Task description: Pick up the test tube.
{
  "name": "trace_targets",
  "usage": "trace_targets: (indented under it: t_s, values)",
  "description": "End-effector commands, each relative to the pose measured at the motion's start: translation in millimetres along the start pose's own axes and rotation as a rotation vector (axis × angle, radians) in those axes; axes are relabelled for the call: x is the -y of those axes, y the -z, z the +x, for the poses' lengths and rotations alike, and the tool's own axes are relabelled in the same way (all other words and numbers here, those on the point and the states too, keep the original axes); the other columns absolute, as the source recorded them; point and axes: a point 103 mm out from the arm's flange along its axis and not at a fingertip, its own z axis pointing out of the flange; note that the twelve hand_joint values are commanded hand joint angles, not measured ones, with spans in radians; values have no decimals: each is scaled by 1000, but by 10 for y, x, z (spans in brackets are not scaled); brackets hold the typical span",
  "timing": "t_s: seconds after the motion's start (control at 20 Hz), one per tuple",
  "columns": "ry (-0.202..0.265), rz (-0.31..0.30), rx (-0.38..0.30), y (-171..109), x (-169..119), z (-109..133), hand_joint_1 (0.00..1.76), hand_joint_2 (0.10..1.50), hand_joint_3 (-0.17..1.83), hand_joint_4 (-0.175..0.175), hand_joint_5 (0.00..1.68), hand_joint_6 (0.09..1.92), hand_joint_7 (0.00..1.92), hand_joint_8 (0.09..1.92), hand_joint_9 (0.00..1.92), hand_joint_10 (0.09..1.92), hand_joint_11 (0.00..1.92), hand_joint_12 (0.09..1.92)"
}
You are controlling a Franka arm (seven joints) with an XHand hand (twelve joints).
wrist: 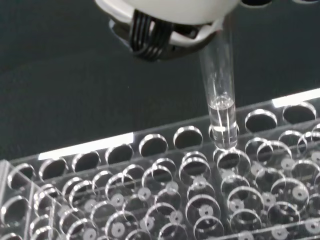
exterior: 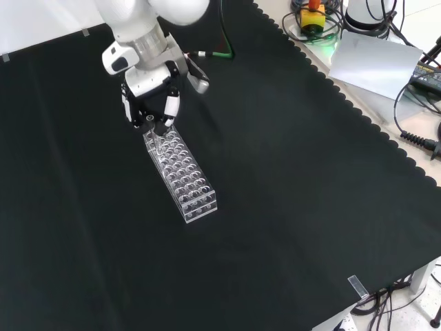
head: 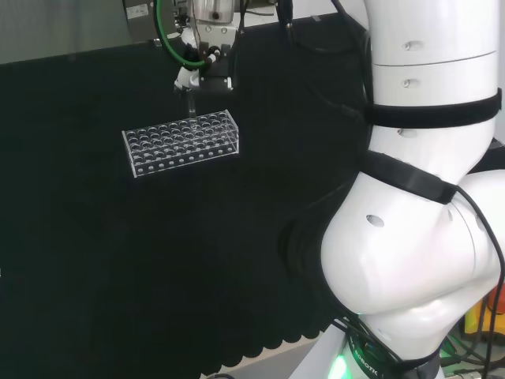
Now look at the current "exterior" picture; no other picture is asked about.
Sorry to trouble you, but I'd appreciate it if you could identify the clear test tube rack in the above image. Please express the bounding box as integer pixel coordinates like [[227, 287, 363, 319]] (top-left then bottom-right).
[[142, 123, 219, 225]]

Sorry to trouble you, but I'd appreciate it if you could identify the long clear tape strip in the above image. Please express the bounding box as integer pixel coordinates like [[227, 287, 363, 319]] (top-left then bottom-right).
[[347, 274, 370, 299]]

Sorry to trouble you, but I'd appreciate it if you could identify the black cables round stop button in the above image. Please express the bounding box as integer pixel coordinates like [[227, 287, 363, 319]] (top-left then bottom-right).
[[282, 0, 347, 45]]

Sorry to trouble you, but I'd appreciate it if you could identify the yellow stop button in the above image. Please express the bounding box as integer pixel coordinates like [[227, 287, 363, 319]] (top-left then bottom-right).
[[300, 0, 327, 34]]

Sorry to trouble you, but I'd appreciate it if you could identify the black bench cloth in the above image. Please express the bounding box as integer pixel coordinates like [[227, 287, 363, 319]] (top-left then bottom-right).
[[0, 0, 441, 331]]

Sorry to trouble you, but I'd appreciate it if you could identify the black floor cable bundle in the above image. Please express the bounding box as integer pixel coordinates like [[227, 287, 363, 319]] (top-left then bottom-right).
[[350, 263, 441, 331]]

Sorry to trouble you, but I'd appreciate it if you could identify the grey table leg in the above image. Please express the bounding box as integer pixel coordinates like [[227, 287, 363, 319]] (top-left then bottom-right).
[[409, 257, 441, 294]]

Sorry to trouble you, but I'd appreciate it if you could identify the black cable loop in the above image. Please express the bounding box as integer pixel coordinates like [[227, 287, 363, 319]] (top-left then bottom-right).
[[392, 81, 441, 136]]

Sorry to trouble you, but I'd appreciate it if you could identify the black tripod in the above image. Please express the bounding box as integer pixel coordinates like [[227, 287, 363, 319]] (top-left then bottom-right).
[[418, 34, 441, 72]]

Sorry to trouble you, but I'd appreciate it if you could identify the green cable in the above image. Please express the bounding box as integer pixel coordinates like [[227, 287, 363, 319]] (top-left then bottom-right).
[[185, 0, 236, 59]]

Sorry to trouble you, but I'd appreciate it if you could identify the black ribbed cable plug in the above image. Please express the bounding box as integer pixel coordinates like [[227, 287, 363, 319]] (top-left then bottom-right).
[[399, 121, 441, 161]]

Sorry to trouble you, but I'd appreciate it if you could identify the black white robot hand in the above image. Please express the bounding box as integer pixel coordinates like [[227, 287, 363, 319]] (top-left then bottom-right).
[[119, 60, 181, 136]]

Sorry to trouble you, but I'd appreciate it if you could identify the pale board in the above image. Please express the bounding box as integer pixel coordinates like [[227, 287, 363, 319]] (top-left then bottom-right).
[[327, 28, 424, 101]]

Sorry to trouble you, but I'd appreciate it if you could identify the black power adapter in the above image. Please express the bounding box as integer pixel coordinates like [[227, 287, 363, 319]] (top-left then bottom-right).
[[409, 61, 441, 98]]

